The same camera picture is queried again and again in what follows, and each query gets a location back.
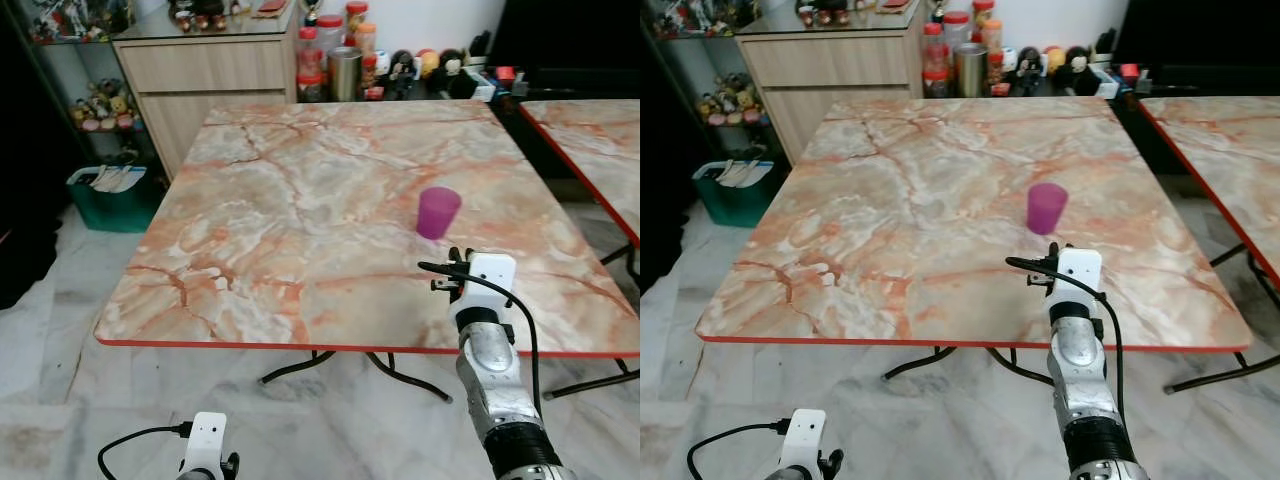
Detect purple plastic cup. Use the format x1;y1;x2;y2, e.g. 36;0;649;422
416;186;463;241
1026;182;1069;237

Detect marble-pattern folding table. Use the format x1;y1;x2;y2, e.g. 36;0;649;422
94;98;641;403
694;97;1254;394

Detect marble-pattern table red edge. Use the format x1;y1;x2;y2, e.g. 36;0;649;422
517;98;641;291
1137;96;1280;293

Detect dark plush toy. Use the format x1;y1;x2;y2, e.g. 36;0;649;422
387;50;420;100
1012;46;1045;97

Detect black round-ear plush toy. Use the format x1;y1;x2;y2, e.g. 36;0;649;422
1062;44;1094;97
436;48;468;100

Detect stainless steel tumbler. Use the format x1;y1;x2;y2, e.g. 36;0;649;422
328;46;364;103
953;42;990;99

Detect tall red-lid plastic jar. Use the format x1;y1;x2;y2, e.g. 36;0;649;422
921;22;950;99
296;27;327;104

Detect green plastic bin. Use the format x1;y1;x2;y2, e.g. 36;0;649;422
692;159;787;230
66;164;167;235

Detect black television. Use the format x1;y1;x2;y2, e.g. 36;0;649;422
488;0;641;73
1112;0;1280;69

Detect light wooden drawer cabinet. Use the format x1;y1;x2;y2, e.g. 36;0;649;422
111;8;302;182
734;8;927;167

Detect white papers in bin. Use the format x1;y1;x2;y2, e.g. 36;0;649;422
88;164;148;194
716;159;775;189

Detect glass display shelf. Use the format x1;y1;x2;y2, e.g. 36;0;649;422
641;0;776;161
14;0;161;166

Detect small plush figures group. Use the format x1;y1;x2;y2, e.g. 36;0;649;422
696;73;763;128
68;78;138;133

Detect dark figurines on cabinet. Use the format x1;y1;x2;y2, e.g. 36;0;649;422
795;0;853;29
168;0;228;33

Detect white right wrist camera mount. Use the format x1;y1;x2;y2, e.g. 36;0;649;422
455;253;519;314
1050;248;1104;306

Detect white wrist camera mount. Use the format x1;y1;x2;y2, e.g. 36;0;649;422
455;253;519;314
779;408;829;475
179;411;229;477
1050;248;1104;306

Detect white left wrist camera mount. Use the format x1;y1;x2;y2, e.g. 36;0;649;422
779;408;829;475
179;411;229;477

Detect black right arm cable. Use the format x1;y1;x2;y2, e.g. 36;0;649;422
1005;256;1126;421
417;261;544;421

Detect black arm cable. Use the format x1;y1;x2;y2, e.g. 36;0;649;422
97;422;194;480
1005;256;1126;421
686;419;793;480
417;261;544;421

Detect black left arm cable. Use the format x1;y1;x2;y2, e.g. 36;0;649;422
97;422;194;480
686;419;793;480

